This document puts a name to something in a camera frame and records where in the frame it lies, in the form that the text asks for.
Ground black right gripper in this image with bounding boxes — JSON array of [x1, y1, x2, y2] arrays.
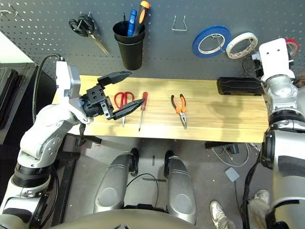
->
[[253, 53, 264, 77]]

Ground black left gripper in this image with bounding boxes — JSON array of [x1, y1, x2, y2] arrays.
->
[[80, 71, 145, 121]]

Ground red handled screwdriver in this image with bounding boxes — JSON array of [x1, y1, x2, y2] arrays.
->
[[138, 92, 148, 132]]

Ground red tape roll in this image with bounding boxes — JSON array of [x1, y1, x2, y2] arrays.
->
[[285, 38, 301, 56]]

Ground orange black needle-nose pliers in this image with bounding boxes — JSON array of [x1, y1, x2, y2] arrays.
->
[[170, 94, 188, 131]]

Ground black ribbed box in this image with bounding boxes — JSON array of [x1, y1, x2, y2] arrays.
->
[[216, 76, 265, 96]]

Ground white tape roll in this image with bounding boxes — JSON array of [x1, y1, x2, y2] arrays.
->
[[225, 32, 258, 60]]

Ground black plastic cup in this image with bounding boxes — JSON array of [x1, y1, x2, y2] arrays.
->
[[112, 21, 145, 71]]

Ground blue tape roll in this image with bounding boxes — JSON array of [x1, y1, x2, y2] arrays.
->
[[192, 25, 231, 58]]

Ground silver left robot leg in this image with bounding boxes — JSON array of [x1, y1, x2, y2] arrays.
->
[[93, 147, 139, 214]]

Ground silver robot leg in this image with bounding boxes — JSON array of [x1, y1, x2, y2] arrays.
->
[[164, 150, 197, 225], [93, 147, 139, 214]]

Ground black equipment case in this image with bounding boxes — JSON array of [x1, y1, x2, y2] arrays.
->
[[0, 62, 39, 145]]

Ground grey foot pedal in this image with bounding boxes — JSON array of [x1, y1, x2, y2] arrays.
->
[[225, 167, 240, 183]]

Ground silver right robot leg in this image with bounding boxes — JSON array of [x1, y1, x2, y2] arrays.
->
[[164, 150, 197, 225]]

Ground white grey sneaker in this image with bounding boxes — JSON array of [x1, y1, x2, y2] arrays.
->
[[253, 189, 271, 202], [209, 200, 236, 229]]

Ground grey robot torso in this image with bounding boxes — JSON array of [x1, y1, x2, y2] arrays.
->
[[0, 200, 305, 229]]

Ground khaki trouser leg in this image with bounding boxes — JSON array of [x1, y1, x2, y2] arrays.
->
[[247, 197, 272, 229]]

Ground red handled scissors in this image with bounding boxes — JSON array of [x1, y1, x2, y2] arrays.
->
[[113, 91, 135, 128]]

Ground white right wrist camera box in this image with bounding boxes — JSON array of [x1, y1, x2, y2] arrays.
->
[[258, 38, 294, 79]]

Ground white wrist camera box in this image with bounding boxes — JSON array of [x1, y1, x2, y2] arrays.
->
[[258, 38, 294, 79], [56, 61, 81, 99]]

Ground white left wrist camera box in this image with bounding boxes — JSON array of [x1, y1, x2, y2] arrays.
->
[[56, 61, 81, 99]]

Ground black table frame bar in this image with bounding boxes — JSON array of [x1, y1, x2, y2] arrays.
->
[[64, 133, 102, 145], [205, 141, 239, 150]]

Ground blue handled screwdriver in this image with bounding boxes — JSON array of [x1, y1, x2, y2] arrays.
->
[[127, 9, 138, 37]]

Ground black handled scissors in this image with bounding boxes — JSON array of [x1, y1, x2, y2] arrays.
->
[[68, 13, 110, 55]]

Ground orange black handled screwdriver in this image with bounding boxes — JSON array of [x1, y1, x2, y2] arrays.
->
[[132, 0, 151, 36]]

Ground wire pliers holder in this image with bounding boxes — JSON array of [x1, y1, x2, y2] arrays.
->
[[171, 15, 188, 31]]

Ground black floor cable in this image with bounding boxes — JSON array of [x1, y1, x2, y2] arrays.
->
[[126, 173, 159, 208]]

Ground white floor cables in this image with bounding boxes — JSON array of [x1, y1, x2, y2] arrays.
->
[[212, 143, 251, 167]]

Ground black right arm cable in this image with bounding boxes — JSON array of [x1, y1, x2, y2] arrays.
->
[[240, 58, 263, 229]]

